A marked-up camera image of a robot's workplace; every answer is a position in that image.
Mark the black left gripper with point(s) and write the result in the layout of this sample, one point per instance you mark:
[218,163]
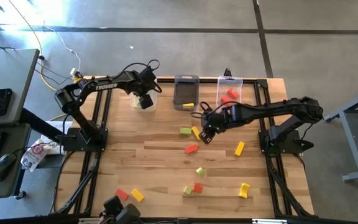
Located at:
[135,84]

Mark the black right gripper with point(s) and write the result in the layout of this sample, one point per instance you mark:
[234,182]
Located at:
[217,119]

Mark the yellow rectangular wooden block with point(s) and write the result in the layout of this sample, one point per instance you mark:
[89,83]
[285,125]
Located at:
[195,132]
[137,195]
[239,148]

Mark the red rectangular wooden block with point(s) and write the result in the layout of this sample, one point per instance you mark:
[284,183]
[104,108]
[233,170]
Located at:
[191,148]

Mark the green rectangular block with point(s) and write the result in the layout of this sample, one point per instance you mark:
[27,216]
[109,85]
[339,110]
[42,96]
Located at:
[185,131]

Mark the red triangle wooden block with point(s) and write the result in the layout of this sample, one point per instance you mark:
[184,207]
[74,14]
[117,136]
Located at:
[198,188]

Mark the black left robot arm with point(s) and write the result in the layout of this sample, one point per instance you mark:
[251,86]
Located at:
[104,85]

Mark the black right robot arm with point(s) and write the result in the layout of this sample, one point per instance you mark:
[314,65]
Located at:
[275,107]

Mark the white plastic bin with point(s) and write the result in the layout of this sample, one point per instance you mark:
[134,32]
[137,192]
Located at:
[133,102]

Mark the small green wooden block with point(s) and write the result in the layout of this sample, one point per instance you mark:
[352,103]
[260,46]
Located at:
[200,171]

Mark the grey plastic bin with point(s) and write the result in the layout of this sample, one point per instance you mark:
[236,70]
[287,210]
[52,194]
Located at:
[185,91]

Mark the green square wooden block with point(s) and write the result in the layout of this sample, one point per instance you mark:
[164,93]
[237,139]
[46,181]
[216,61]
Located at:
[187,190]

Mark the clear plastic bin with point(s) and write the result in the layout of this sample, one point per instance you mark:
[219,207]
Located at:
[238,85]

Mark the yellow arch wooden block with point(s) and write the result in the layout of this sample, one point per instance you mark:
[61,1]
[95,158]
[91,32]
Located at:
[243,191]

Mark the white power adapter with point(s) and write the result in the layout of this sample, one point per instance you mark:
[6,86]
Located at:
[74,72]

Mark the white paper box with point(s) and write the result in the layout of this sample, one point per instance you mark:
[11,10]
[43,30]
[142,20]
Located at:
[54,126]

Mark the black desk support bar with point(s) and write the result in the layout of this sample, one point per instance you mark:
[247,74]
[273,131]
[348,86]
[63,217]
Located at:
[39,124]

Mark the black teleoperation device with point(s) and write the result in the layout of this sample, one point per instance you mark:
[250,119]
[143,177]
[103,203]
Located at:
[126,214]

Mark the white snack bag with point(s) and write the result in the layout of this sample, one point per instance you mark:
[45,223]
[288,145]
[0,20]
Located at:
[34,155]

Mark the black smartphone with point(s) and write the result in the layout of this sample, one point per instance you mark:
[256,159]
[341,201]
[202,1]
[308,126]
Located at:
[0,102]

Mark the black computer mouse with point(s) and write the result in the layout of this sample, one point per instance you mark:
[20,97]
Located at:
[2,168]

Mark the dark grey desk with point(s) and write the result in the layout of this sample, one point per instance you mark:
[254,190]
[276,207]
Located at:
[8,186]

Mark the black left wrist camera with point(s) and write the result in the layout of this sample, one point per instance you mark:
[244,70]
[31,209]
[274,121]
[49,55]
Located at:
[148,74]

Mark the black aluminium rig frame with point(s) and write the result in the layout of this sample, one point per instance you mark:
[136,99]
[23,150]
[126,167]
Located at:
[208,81]

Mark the silver metal bracket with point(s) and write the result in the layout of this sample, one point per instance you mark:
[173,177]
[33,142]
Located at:
[267,221]
[89,221]

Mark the grey metal table frame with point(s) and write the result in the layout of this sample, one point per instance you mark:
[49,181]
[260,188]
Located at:
[349,137]

